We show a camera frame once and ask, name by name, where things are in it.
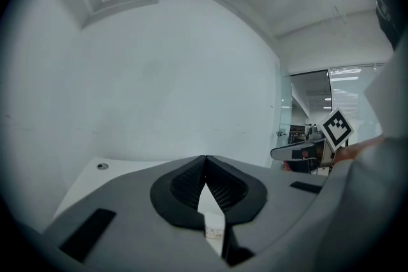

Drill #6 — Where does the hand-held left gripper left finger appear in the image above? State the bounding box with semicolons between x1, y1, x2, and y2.
149;154;207;231

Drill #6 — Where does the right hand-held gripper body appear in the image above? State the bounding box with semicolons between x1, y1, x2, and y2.
270;106;355;175

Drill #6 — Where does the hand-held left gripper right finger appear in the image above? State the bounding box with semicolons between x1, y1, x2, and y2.
205;154;268;267

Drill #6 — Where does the small white object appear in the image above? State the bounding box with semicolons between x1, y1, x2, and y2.
203;211;226;257

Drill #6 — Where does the person's right forearm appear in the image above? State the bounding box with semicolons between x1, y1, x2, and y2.
331;134;388;167

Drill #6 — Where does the person's right hand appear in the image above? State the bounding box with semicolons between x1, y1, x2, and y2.
282;160;312;174

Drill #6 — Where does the white table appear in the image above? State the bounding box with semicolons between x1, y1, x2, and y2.
52;155;224;231

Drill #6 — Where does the person's black shirt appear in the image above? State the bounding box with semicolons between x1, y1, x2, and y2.
359;0;408;49

